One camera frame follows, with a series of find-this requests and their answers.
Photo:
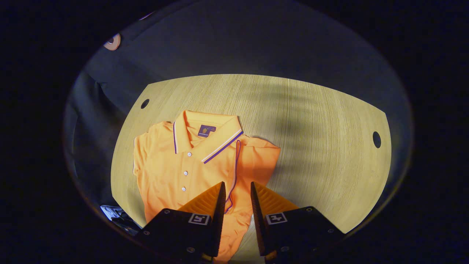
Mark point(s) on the orange T-shirt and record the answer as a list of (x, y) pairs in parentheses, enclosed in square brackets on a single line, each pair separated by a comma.
[(165, 176)]

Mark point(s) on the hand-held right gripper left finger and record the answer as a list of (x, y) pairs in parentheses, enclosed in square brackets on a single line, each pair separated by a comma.
[(220, 220)]

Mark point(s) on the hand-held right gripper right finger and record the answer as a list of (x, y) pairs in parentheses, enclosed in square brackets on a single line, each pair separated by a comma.
[(258, 227)]

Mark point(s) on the silver office chair base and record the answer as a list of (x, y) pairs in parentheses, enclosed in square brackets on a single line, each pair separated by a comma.
[(117, 216)]

